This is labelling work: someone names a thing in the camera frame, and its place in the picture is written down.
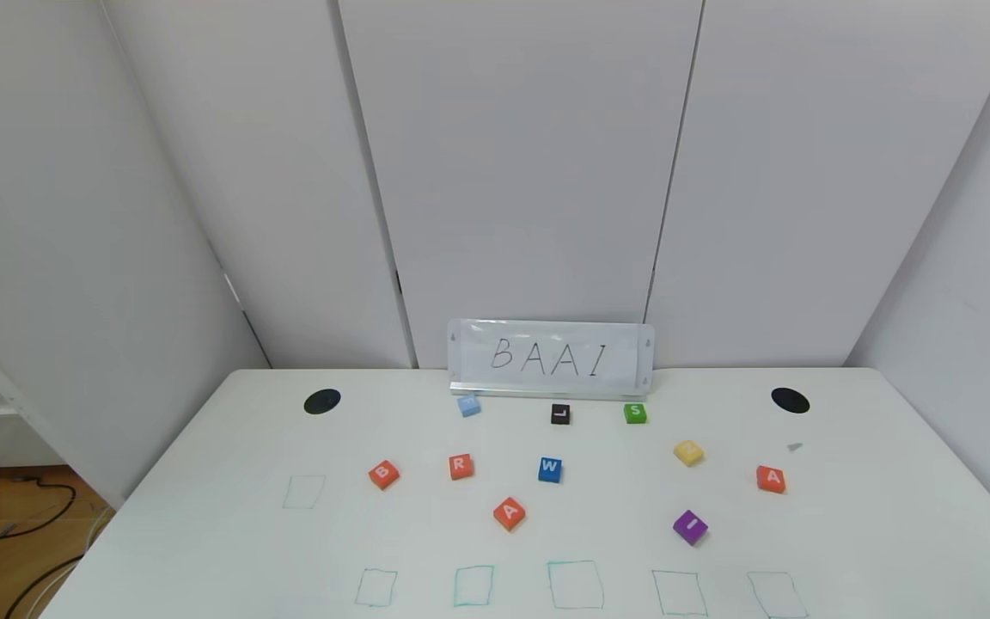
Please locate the green S letter block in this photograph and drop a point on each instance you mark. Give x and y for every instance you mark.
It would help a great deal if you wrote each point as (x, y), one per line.
(635, 413)

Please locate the orange B letter block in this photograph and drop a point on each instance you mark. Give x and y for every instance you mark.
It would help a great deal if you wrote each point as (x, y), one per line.
(383, 474)

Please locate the light blue letter block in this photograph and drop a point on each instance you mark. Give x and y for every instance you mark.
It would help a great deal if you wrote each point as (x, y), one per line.
(469, 407)

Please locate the black round table grommet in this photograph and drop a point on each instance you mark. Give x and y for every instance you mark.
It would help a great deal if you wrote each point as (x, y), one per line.
(321, 401)
(791, 401)

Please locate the purple I letter block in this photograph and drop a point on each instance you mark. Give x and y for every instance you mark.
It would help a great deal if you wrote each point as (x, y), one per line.
(690, 526)

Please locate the blue W letter block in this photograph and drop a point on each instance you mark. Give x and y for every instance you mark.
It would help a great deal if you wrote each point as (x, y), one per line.
(550, 469)

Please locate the yellow Z letter block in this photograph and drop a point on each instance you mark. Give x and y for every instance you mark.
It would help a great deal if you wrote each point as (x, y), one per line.
(688, 452)

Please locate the black L letter block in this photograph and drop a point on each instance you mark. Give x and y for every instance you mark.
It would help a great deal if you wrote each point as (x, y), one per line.
(560, 414)

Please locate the orange R letter block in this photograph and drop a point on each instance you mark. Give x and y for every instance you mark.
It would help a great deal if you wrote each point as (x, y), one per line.
(461, 467)

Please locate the white BAAI sign card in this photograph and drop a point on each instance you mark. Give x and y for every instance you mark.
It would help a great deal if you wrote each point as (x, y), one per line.
(551, 357)

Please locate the orange A letter block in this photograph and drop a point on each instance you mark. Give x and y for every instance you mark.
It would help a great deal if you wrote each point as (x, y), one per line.
(510, 514)
(771, 479)

